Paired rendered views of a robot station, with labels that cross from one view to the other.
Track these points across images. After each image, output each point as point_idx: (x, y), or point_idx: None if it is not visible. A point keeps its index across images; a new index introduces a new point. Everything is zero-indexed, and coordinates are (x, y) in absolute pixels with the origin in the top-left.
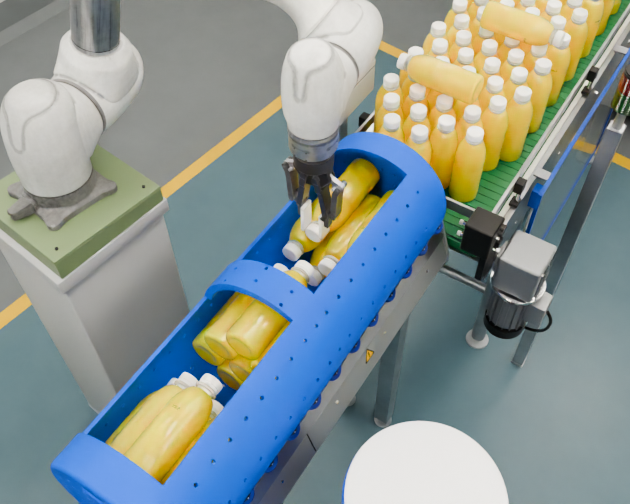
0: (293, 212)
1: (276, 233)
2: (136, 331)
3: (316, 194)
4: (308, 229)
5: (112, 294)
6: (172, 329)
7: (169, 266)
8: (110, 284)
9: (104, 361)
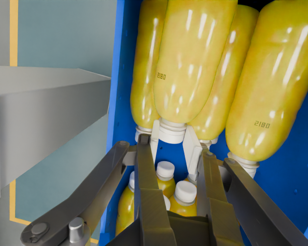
0: (121, 93)
1: (118, 133)
2: (66, 122)
3: (132, 32)
4: (163, 140)
5: (33, 144)
6: (81, 96)
7: (50, 94)
8: (25, 147)
9: (64, 142)
